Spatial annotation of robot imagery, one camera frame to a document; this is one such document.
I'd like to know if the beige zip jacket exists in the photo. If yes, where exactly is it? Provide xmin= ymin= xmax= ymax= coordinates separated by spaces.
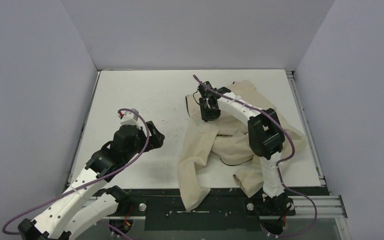
xmin=177 ymin=80 xmax=309 ymax=213

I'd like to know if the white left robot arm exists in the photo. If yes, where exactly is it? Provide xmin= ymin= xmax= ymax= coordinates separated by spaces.
xmin=17 ymin=119 xmax=165 ymax=240

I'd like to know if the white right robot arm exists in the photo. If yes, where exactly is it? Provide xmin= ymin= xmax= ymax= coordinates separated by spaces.
xmin=197 ymin=81 xmax=292 ymax=216

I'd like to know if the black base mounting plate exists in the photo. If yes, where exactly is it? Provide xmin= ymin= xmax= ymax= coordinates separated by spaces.
xmin=99 ymin=187 xmax=327 ymax=234

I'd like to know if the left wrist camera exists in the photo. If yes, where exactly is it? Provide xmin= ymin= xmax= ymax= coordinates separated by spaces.
xmin=118 ymin=110 xmax=140 ymax=127

